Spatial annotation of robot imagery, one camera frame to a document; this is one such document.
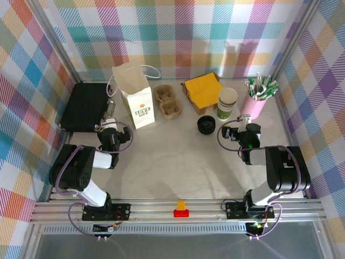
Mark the pink straw holder cup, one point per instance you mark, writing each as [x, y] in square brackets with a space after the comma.
[252, 108]

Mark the red and yellow clamp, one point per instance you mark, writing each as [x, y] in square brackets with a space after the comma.
[181, 213]

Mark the white paper takeout bag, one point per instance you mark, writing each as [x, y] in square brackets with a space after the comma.
[140, 108]

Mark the aluminium frame post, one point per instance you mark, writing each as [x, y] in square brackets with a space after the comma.
[58, 40]
[294, 40]

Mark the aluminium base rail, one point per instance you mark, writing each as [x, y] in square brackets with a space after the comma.
[156, 213]

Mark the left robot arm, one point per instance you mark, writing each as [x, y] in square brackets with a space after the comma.
[72, 167]

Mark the green paper cup stack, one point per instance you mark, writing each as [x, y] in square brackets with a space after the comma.
[223, 113]

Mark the yellow paper napkin stack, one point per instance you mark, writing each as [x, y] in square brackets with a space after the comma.
[203, 90]

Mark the black hard case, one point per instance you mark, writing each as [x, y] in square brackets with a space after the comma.
[83, 105]

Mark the small black controller board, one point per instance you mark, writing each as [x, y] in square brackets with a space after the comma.
[106, 228]
[256, 228]

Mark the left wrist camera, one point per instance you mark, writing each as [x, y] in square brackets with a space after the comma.
[109, 123]

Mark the green white wrapped straw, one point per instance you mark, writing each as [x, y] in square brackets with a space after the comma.
[249, 85]
[273, 85]
[269, 93]
[268, 82]
[258, 81]

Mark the black plastic cup lid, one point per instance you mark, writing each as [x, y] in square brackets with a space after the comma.
[207, 123]

